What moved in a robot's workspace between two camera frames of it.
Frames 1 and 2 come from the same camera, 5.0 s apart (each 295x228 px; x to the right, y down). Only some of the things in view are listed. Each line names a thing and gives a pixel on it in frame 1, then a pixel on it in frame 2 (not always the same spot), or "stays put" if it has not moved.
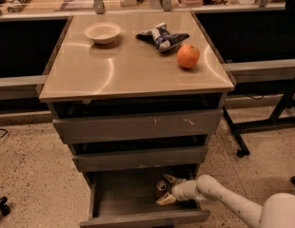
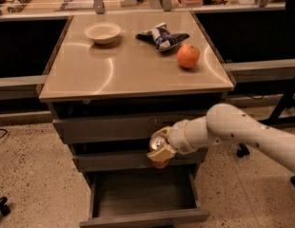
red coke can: x=161 y=191 → x=158 y=142
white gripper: x=180 y=191 → x=178 y=137
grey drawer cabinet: x=138 y=96 stays put
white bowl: x=103 y=32 stays put
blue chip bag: x=161 y=37 stays put
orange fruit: x=187 y=55 stays put
